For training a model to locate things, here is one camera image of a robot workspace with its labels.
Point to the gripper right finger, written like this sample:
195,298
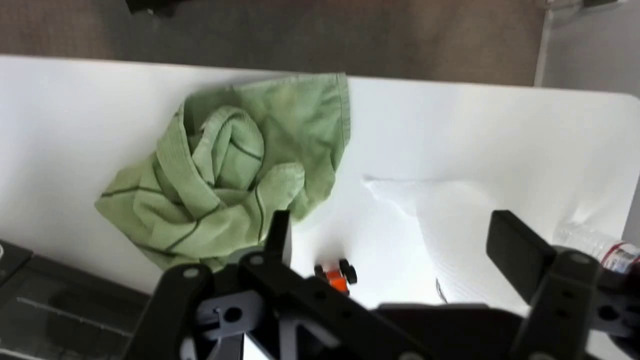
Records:
545,280

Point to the orange toy car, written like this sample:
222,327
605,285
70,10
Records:
337,276

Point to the clear plastic water bottle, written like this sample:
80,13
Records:
600,245

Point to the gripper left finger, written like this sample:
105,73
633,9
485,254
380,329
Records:
300,295

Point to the white paper towel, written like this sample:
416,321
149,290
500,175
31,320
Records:
450,235

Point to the green checked cloth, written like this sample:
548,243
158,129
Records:
227,170

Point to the black toaster oven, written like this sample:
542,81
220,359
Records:
55,310

